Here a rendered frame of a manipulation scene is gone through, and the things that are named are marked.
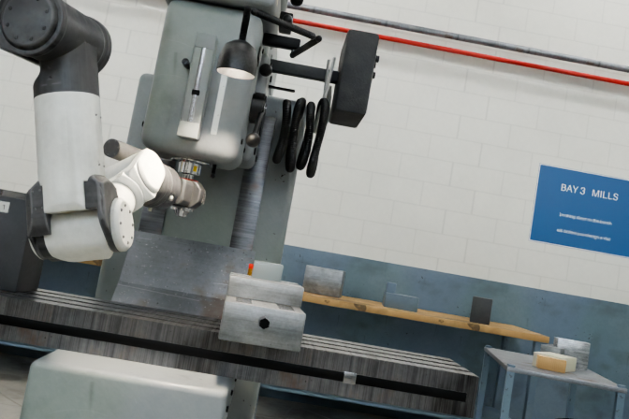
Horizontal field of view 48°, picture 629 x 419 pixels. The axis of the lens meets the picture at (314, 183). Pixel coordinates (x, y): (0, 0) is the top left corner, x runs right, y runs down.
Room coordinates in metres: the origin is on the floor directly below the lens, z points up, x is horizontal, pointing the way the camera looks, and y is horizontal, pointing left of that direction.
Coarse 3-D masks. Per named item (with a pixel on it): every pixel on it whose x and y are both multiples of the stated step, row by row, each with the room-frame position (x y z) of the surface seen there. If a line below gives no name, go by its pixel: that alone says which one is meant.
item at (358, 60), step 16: (352, 32) 1.70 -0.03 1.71; (368, 32) 1.71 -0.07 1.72; (352, 48) 1.70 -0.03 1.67; (368, 48) 1.70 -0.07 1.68; (352, 64) 1.70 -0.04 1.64; (368, 64) 1.70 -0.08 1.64; (352, 80) 1.70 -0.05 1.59; (368, 80) 1.70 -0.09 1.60; (336, 96) 1.71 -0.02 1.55; (352, 96) 1.70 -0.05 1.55; (368, 96) 1.71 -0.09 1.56; (336, 112) 1.73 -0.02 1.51; (352, 112) 1.71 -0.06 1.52
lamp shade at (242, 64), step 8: (232, 40) 1.25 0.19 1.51; (240, 40) 1.24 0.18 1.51; (224, 48) 1.24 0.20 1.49; (232, 48) 1.23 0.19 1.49; (240, 48) 1.23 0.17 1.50; (248, 48) 1.24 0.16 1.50; (224, 56) 1.23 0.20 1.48; (232, 56) 1.23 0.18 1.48; (240, 56) 1.23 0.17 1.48; (248, 56) 1.23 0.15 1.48; (256, 56) 1.26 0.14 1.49; (224, 64) 1.23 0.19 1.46; (232, 64) 1.23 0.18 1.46; (240, 64) 1.23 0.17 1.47; (248, 64) 1.23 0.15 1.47; (256, 64) 1.25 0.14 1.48; (224, 72) 1.29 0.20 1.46; (232, 72) 1.29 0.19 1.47; (240, 72) 1.30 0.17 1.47; (248, 72) 1.24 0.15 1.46
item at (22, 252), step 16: (0, 192) 1.46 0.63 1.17; (16, 192) 1.46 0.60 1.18; (0, 208) 1.44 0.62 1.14; (16, 208) 1.44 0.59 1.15; (0, 224) 1.44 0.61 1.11; (16, 224) 1.44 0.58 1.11; (0, 240) 1.44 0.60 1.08; (16, 240) 1.44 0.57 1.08; (0, 256) 1.44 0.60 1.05; (16, 256) 1.44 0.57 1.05; (32, 256) 1.49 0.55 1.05; (0, 272) 1.44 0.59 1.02; (16, 272) 1.44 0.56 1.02; (32, 272) 1.50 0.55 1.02; (0, 288) 1.44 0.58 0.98; (16, 288) 1.44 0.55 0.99; (32, 288) 1.52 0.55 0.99
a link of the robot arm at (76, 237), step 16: (128, 192) 1.17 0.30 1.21; (64, 224) 0.99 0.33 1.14; (80, 224) 0.99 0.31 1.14; (96, 224) 0.99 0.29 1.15; (48, 240) 1.00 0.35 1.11; (64, 240) 1.00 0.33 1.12; (80, 240) 1.00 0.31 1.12; (96, 240) 1.00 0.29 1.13; (48, 256) 1.02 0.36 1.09; (64, 256) 1.02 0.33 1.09; (80, 256) 1.03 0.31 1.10; (96, 256) 1.04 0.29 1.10
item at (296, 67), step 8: (272, 64) 1.78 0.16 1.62; (280, 64) 1.78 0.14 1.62; (288, 64) 1.78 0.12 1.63; (296, 64) 1.78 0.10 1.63; (272, 72) 1.80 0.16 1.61; (280, 72) 1.79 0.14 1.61; (288, 72) 1.78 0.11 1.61; (296, 72) 1.78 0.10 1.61; (304, 72) 1.78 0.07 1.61; (312, 72) 1.78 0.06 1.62; (320, 72) 1.78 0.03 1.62; (336, 72) 1.79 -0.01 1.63; (320, 80) 1.80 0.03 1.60; (336, 80) 1.79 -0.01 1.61
